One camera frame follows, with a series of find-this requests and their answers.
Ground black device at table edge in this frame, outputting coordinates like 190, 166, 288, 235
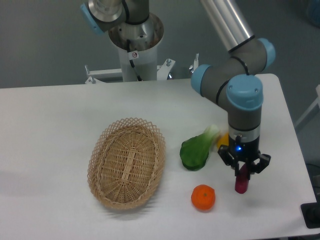
300, 202, 320, 229

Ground purple sweet potato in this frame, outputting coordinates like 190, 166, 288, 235
234, 164, 249, 194

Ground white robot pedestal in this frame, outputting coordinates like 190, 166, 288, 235
84, 12, 202, 84

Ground woven wicker basket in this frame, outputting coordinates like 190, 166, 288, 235
87, 117, 166, 211

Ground green bok choy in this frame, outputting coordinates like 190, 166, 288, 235
179, 124, 220, 171

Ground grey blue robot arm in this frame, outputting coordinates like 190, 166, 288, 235
80, 0, 276, 180

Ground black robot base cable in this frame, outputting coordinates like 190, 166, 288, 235
126, 39, 143, 82

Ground yellow corn cob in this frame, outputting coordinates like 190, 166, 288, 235
216, 133, 229, 149

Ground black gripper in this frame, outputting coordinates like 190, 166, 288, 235
217, 135, 271, 181

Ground orange tangerine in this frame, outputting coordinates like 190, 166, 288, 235
191, 184, 216, 211

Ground blue object top right corner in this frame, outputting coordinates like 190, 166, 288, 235
306, 0, 320, 27

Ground white frame at right edge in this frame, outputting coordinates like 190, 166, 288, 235
294, 84, 320, 131

